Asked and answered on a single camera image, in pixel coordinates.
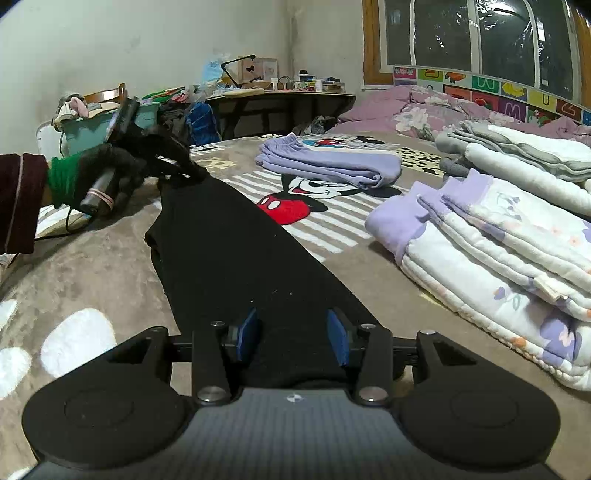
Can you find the wooden chair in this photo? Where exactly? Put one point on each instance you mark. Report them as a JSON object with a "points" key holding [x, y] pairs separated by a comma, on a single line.
{"points": [[106, 94]]}

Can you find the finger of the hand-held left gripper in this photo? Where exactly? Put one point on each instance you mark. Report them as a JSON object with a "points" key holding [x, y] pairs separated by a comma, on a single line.
{"points": [[184, 173]]}

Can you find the pink grey clothes heap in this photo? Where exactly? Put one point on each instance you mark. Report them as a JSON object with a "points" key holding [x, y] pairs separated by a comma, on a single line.
{"points": [[76, 108]]}

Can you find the black angled stand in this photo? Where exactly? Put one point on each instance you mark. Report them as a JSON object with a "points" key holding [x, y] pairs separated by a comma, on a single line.
{"points": [[231, 69]]}

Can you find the wooden desk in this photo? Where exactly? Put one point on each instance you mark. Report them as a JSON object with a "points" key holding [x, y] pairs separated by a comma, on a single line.
{"points": [[286, 99]]}

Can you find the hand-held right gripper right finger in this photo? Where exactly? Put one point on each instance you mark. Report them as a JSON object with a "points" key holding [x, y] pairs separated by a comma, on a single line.
{"points": [[339, 337]]}

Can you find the pink floral quilt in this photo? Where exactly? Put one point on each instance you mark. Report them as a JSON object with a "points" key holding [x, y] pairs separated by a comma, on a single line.
{"points": [[392, 106]]}

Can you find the blue bag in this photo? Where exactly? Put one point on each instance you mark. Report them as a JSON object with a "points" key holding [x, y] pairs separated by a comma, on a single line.
{"points": [[203, 124]]}

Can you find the printed cartoon blanket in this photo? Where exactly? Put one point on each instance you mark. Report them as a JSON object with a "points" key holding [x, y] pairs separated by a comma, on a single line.
{"points": [[115, 277]]}

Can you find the folded lavender pants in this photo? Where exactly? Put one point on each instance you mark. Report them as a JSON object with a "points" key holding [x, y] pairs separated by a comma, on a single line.
{"points": [[323, 161]]}

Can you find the wood framed window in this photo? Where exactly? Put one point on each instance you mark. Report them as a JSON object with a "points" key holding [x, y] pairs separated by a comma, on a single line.
{"points": [[461, 32]]}

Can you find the folded white grey garment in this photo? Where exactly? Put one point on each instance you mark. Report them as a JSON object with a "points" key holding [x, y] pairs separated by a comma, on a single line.
{"points": [[521, 157]]}

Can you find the colourful foam letter mat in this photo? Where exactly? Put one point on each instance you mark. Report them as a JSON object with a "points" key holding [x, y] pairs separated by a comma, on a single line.
{"points": [[489, 90]]}

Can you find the light blue plastic pack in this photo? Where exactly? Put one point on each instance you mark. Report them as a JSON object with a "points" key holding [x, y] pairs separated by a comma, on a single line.
{"points": [[213, 71]]}

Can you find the teal storage box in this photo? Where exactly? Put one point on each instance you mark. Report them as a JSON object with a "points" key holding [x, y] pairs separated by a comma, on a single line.
{"points": [[83, 134]]}

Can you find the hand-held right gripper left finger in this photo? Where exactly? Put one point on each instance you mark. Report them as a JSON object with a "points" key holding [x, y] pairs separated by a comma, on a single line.
{"points": [[246, 334]]}

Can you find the black pants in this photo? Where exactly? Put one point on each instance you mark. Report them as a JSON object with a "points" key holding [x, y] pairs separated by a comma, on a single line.
{"points": [[231, 254]]}

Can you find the crumpled clothes heap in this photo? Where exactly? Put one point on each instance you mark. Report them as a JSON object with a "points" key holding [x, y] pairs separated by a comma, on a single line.
{"points": [[316, 125]]}

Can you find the person's left forearm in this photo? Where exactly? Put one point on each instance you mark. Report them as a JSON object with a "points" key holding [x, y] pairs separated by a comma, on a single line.
{"points": [[23, 203]]}

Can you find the person's left hand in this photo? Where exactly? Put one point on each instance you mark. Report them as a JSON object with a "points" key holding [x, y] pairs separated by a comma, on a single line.
{"points": [[94, 159]]}

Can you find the clutter of small desk things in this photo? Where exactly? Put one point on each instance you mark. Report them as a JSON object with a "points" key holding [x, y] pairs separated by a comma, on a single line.
{"points": [[314, 84]]}

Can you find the colourful packets heap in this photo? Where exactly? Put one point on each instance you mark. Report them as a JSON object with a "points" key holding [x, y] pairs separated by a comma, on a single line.
{"points": [[166, 94]]}

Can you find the cardboard box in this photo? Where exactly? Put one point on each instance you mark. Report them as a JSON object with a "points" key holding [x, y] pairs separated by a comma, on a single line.
{"points": [[263, 69]]}

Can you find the folded dark grey garment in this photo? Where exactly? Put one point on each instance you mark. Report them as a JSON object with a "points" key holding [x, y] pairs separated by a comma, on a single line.
{"points": [[452, 167]]}

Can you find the folded floral white lavender pajamas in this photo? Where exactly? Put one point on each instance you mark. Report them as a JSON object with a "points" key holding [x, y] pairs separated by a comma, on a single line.
{"points": [[517, 221], [461, 286]]}

